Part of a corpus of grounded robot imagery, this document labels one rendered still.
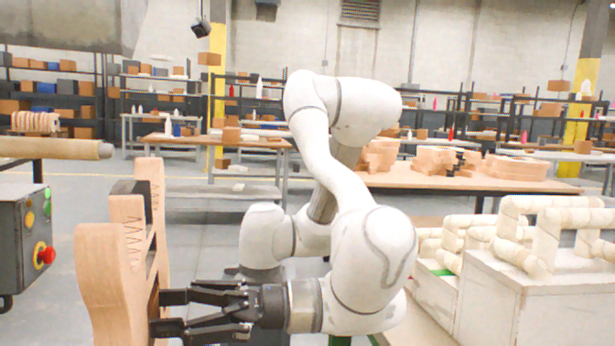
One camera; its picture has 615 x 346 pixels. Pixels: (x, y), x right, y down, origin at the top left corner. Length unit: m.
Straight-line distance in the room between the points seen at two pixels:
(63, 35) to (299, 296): 0.49
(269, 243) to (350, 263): 0.90
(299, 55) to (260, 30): 1.24
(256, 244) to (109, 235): 1.01
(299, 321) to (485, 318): 0.31
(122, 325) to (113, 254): 0.11
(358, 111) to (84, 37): 0.69
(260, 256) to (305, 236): 0.17
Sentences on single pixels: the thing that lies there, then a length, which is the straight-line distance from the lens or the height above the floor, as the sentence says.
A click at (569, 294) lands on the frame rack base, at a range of 0.76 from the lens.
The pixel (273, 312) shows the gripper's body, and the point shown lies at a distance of 0.70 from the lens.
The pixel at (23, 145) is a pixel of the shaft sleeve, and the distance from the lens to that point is 0.75.
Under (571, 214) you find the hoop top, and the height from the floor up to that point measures 1.21.
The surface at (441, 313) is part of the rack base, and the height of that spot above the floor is 0.96.
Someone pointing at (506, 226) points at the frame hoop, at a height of 1.16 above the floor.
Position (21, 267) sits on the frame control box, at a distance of 1.05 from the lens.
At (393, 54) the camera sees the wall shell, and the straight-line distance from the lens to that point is 12.68.
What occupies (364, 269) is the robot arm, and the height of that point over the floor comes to 1.13.
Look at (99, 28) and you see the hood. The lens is 0.57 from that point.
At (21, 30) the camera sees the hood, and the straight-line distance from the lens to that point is 0.59.
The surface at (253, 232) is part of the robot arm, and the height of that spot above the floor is 0.89.
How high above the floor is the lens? 1.34
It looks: 10 degrees down
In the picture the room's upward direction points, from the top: 4 degrees clockwise
